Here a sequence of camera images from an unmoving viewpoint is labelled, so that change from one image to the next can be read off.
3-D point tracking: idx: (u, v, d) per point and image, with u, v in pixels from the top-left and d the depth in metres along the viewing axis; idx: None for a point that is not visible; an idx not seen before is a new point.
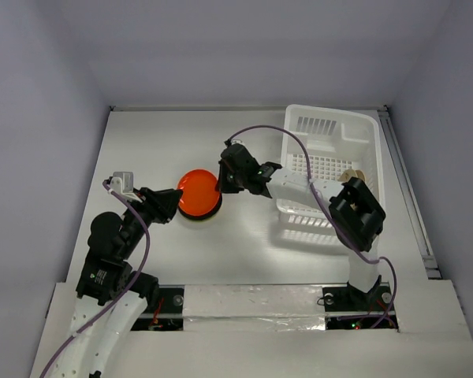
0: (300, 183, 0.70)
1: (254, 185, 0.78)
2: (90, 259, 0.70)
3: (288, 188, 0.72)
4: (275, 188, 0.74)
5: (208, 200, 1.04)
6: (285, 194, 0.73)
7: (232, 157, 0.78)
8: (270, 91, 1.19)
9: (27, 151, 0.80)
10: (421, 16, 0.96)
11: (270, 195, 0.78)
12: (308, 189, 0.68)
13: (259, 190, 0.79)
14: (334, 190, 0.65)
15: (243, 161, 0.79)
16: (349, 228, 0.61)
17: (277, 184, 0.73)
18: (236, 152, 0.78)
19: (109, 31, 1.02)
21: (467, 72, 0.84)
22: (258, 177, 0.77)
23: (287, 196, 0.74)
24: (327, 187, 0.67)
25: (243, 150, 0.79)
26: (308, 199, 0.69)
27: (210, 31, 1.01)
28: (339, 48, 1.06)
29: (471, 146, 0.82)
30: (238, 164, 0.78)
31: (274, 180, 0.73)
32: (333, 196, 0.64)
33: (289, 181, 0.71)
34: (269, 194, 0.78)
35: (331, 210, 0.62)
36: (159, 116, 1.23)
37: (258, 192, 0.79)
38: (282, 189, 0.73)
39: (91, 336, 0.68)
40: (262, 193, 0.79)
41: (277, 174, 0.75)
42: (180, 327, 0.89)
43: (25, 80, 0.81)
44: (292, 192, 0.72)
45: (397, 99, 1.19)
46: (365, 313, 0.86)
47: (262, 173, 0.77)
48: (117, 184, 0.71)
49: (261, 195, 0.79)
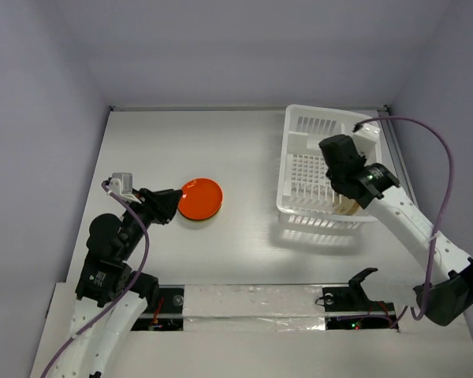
0: (420, 227, 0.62)
1: (355, 189, 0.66)
2: (90, 261, 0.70)
3: (397, 219, 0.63)
4: (381, 209, 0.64)
5: (206, 208, 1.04)
6: (389, 219, 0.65)
7: (333, 151, 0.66)
8: (270, 90, 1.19)
9: (27, 151, 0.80)
10: (421, 16, 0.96)
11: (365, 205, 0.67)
12: (426, 242, 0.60)
13: (357, 195, 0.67)
14: (457, 264, 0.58)
15: (348, 157, 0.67)
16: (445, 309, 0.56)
17: (386, 208, 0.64)
18: (340, 144, 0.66)
19: (109, 32, 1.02)
21: (466, 72, 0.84)
22: (366, 181, 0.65)
23: (386, 220, 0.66)
24: (449, 253, 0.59)
25: (348, 143, 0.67)
26: (412, 242, 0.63)
27: (210, 31, 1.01)
28: (338, 48, 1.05)
29: (471, 146, 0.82)
30: (342, 161, 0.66)
31: (388, 201, 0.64)
32: (453, 271, 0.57)
33: (404, 216, 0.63)
34: (365, 202, 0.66)
35: (445, 286, 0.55)
36: (160, 116, 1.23)
37: (356, 195, 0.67)
38: (389, 216, 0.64)
39: (91, 338, 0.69)
40: (359, 198, 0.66)
41: (389, 194, 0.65)
42: (180, 327, 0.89)
43: (24, 81, 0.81)
44: (400, 225, 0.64)
45: (398, 98, 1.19)
46: (364, 313, 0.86)
47: (372, 178, 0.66)
48: (116, 186, 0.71)
49: (357, 200, 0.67)
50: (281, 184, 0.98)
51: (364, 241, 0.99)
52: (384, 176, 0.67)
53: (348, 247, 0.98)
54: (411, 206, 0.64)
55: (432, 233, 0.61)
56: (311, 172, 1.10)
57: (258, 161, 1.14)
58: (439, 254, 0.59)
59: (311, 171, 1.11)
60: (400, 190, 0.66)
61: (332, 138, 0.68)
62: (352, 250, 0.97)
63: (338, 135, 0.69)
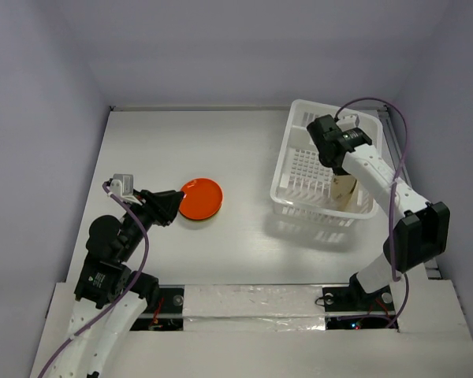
0: (384, 176, 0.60)
1: (330, 147, 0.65)
2: (88, 261, 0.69)
3: (364, 169, 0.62)
4: (351, 162, 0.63)
5: (206, 208, 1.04)
6: (359, 174, 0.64)
7: (314, 124, 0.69)
8: (270, 90, 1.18)
9: (27, 153, 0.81)
10: (422, 16, 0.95)
11: (344, 163, 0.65)
12: (388, 187, 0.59)
13: (333, 153, 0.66)
14: (415, 206, 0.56)
15: (327, 125, 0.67)
16: (402, 248, 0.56)
17: (355, 161, 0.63)
18: (320, 116, 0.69)
19: (109, 32, 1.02)
21: (466, 72, 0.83)
22: (340, 138, 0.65)
23: (359, 177, 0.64)
24: (407, 197, 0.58)
25: (329, 117, 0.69)
26: (377, 192, 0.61)
27: (210, 30, 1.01)
28: (339, 48, 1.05)
29: (471, 146, 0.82)
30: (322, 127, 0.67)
31: (357, 155, 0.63)
32: (409, 210, 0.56)
33: (372, 167, 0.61)
34: (341, 159, 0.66)
35: (400, 224, 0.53)
36: (160, 116, 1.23)
37: (333, 155, 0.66)
38: (358, 168, 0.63)
39: (88, 339, 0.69)
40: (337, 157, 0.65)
41: (360, 149, 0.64)
42: (180, 327, 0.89)
43: (25, 83, 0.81)
44: (367, 176, 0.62)
45: (398, 98, 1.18)
46: (364, 313, 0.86)
47: (347, 136, 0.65)
48: (117, 187, 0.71)
49: (333, 159, 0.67)
50: (276, 176, 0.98)
51: (359, 239, 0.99)
52: (363, 137, 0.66)
53: (344, 244, 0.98)
54: (380, 161, 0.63)
55: (393, 179, 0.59)
56: (311, 167, 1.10)
57: (258, 161, 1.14)
58: (398, 197, 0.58)
59: (312, 166, 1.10)
60: (371, 146, 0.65)
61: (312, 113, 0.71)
62: (348, 246, 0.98)
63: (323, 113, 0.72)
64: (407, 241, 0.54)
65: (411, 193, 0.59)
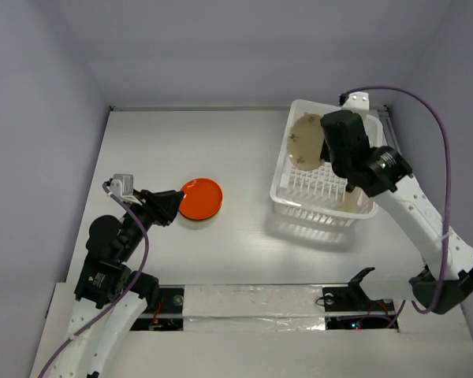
0: (433, 225, 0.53)
1: (363, 178, 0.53)
2: (88, 262, 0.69)
3: (409, 213, 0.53)
4: (392, 202, 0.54)
5: (206, 208, 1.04)
6: (399, 215, 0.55)
7: (339, 131, 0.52)
8: (270, 90, 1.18)
9: (27, 153, 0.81)
10: (421, 16, 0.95)
11: (377, 196, 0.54)
12: (439, 242, 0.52)
13: (366, 183, 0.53)
14: (466, 263, 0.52)
15: (355, 137, 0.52)
16: (445, 304, 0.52)
17: (399, 201, 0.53)
18: (348, 121, 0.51)
19: (109, 32, 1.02)
21: (466, 71, 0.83)
22: (376, 168, 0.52)
23: (396, 215, 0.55)
24: (458, 251, 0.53)
25: (360, 127, 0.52)
26: (420, 237, 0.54)
27: (210, 30, 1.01)
28: (339, 48, 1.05)
29: (471, 146, 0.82)
30: (348, 141, 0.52)
31: (401, 197, 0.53)
32: (463, 272, 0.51)
33: (418, 213, 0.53)
34: (375, 191, 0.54)
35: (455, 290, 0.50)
36: (161, 116, 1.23)
37: (365, 185, 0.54)
38: (399, 209, 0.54)
39: (87, 339, 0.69)
40: (370, 188, 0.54)
41: (402, 186, 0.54)
42: (180, 327, 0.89)
43: (25, 83, 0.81)
44: (411, 221, 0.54)
45: (398, 98, 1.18)
46: (364, 313, 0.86)
47: (383, 164, 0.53)
48: (116, 187, 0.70)
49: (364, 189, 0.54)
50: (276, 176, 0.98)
51: (359, 239, 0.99)
52: (400, 164, 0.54)
53: (344, 244, 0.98)
54: (425, 201, 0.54)
55: (445, 231, 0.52)
56: None
57: (258, 161, 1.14)
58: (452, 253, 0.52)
59: None
60: (414, 179, 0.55)
61: (335, 113, 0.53)
62: (349, 246, 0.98)
63: (345, 110, 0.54)
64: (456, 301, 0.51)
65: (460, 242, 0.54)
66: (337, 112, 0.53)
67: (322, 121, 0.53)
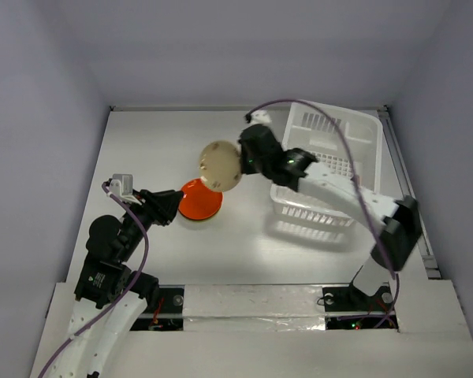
0: (345, 189, 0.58)
1: (281, 177, 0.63)
2: (88, 262, 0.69)
3: (323, 190, 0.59)
4: (308, 187, 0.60)
5: (208, 208, 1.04)
6: (321, 195, 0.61)
7: (255, 142, 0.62)
8: (270, 90, 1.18)
9: (27, 153, 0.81)
10: (422, 16, 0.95)
11: (299, 189, 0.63)
12: (355, 199, 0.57)
13: (285, 181, 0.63)
14: (388, 209, 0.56)
15: (270, 145, 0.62)
16: (393, 253, 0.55)
17: (311, 183, 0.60)
18: (260, 135, 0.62)
19: (108, 32, 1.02)
21: (466, 71, 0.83)
22: (288, 167, 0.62)
23: (323, 199, 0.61)
24: (377, 202, 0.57)
25: (271, 135, 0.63)
26: (344, 206, 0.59)
27: (210, 30, 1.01)
28: (339, 49, 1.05)
29: (471, 146, 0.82)
30: (262, 150, 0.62)
31: (312, 179, 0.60)
32: (386, 216, 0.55)
33: (331, 184, 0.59)
34: (296, 187, 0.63)
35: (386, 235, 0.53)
36: (161, 116, 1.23)
37: (285, 183, 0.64)
38: (318, 190, 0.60)
39: (88, 339, 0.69)
40: (289, 185, 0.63)
41: (311, 170, 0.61)
42: (180, 327, 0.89)
43: (24, 83, 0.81)
44: (331, 196, 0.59)
45: (398, 98, 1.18)
46: (365, 313, 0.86)
47: (292, 162, 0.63)
48: (116, 187, 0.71)
49: (287, 187, 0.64)
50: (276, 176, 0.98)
51: (359, 239, 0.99)
52: (307, 157, 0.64)
53: (344, 244, 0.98)
54: (334, 175, 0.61)
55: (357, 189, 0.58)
56: None
57: None
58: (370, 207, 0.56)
59: None
60: (318, 164, 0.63)
61: (248, 128, 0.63)
62: (349, 246, 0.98)
63: (257, 124, 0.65)
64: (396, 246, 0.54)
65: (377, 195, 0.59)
66: (249, 127, 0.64)
67: (241, 135, 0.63)
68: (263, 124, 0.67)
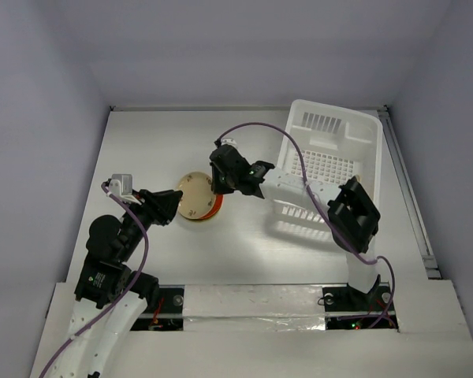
0: (296, 185, 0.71)
1: (247, 187, 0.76)
2: (88, 262, 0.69)
3: (281, 189, 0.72)
4: (269, 189, 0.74)
5: (199, 208, 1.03)
6: (281, 195, 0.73)
7: (221, 160, 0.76)
8: (270, 90, 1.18)
9: (27, 153, 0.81)
10: (422, 16, 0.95)
11: (263, 195, 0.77)
12: (304, 191, 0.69)
13: (251, 190, 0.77)
14: (331, 194, 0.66)
15: (232, 161, 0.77)
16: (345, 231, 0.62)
17: (270, 186, 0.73)
18: (225, 153, 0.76)
19: (108, 32, 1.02)
21: (466, 71, 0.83)
22: (250, 177, 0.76)
23: (284, 198, 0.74)
24: (324, 190, 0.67)
25: (235, 153, 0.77)
26: (303, 201, 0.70)
27: (210, 30, 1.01)
28: (339, 48, 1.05)
29: (471, 145, 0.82)
30: (229, 166, 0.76)
31: (269, 181, 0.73)
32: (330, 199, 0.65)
33: (284, 183, 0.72)
34: (261, 194, 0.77)
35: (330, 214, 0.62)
36: (161, 116, 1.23)
37: (251, 192, 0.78)
38: (276, 190, 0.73)
39: (88, 339, 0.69)
40: (255, 193, 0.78)
41: (269, 176, 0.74)
42: (180, 327, 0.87)
43: (24, 83, 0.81)
44: (288, 194, 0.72)
45: (398, 98, 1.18)
46: (365, 313, 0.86)
47: (254, 173, 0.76)
48: (115, 187, 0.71)
49: (253, 195, 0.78)
50: None
51: None
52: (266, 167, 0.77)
53: None
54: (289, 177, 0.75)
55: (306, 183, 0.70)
56: (310, 166, 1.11)
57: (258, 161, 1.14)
58: (317, 194, 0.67)
59: (311, 165, 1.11)
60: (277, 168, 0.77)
61: (217, 150, 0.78)
62: None
63: (224, 146, 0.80)
64: (344, 224, 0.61)
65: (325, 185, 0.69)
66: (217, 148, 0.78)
67: (210, 157, 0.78)
68: (230, 145, 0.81)
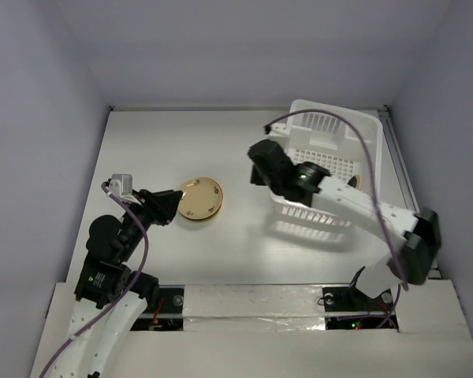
0: (362, 204, 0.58)
1: (293, 193, 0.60)
2: (88, 263, 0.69)
3: (340, 205, 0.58)
4: (322, 201, 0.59)
5: (198, 209, 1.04)
6: (333, 209, 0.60)
7: (262, 158, 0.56)
8: (270, 90, 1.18)
9: (27, 153, 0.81)
10: (421, 15, 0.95)
11: (311, 205, 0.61)
12: (373, 215, 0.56)
13: (299, 197, 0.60)
14: (408, 224, 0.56)
15: (279, 160, 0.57)
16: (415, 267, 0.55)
17: (326, 198, 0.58)
18: (269, 150, 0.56)
19: (109, 32, 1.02)
21: (466, 71, 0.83)
22: (300, 182, 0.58)
23: (337, 213, 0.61)
24: (397, 217, 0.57)
25: (278, 147, 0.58)
26: (363, 221, 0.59)
27: (210, 30, 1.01)
28: (339, 48, 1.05)
29: (471, 145, 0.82)
30: (273, 167, 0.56)
31: (326, 194, 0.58)
32: (407, 231, 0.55)
33: (346, 199, 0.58)
34: (310, 201, 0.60)
35: (407, 249, 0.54)
36: (160, 116, 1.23)
37: (299, 199, 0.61)
38: (330, 205, 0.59)
39: (88, 339, 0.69)
40: (303, 200, 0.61)
41: (325, 184, 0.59)
42: (180, 327, 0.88)
43: (24, 83, 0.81)
44: (350, 211, 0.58)
45: (398, 98, 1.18)
46: (364, 313, 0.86)
47: (305, 177, 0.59)
48: (115, 187, 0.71)
49: (300, 202, 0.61)
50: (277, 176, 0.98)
51: (359, 239, 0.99)
52: (318, 170, 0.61)
53: (344, 244, 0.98)
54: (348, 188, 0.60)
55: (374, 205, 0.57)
56: None
57: None
58: (389, 222, 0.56)
59: None
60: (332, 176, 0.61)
61: (255, 145, 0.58)
62: (349, 246, 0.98)
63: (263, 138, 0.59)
64: (418, 264, 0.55)
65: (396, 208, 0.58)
66: (256, 142, 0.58)
67: (248, 153, 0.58)
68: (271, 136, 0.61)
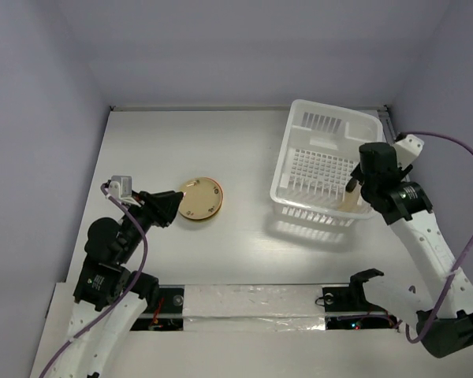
0: (440, 258, 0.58)
1: (383, 201, 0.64)
2: (87, 264, 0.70)
3: (418, 243, 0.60)
4: (405, 230, 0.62)
5: (198, 209, 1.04)
6: (409, 242, 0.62)
7: (373, 157, 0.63)
8: (270, 90, 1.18)
9: (27, 154, 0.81)
10: (422, 14, 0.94)
11: (391, 224, 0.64)
12: (444, 276, 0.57)
13: (385, 209, 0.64)
14: (469, 306, 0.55)
15: (385, 168, 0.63)
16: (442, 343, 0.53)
17: (411, 231, 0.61)
18: (381, 152, 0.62)
19: (109, 32, 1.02)
21: (467, 70, 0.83)
22: (395, 196, 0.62)
23: (407, 245, 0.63)
24: (463, 292, 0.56)
25: (392, 157, 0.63)
26: (427, 272, 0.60)
27: (210, 30, 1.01)
28: (339, 48, 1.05)
29: (471, 145, 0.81)
30: (378, 168, 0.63)
31: (413, 227, 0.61)
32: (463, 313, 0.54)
33: (427, 244, 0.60)
34: (391, 220, 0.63)
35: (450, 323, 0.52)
36: (160, 116, 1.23)
37: (385, 210, 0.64)
38: (411, 239, 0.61)
39: (87, 341, 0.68)
40: (388, 214, 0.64)
41: (420, 218, 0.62)
42: (180, 327, 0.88)
43: (24, 84, 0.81)
44: (422, 253, 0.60)
45: (398, 98, 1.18)
46: (365, 313, 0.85)
47: (404, 196, 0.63)
48: (114, 188, 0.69)
49: (384, 216, 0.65)
50: (276, 176, 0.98)
51: (359, 239, 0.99)
52: (421, 198, 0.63)
53: (344, 244, 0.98)
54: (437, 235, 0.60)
55: (452, 268, 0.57)
56: (310, 166, 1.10)
57: (258, 161, 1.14)
58: (452, 292, 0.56)
59: (311, 165, 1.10)
60: (431, 216, 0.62)
61: (373, 144, 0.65)
62: (349, 246, 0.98)
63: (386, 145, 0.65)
64: (447, 338, 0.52)
65: (468, 285, 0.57)
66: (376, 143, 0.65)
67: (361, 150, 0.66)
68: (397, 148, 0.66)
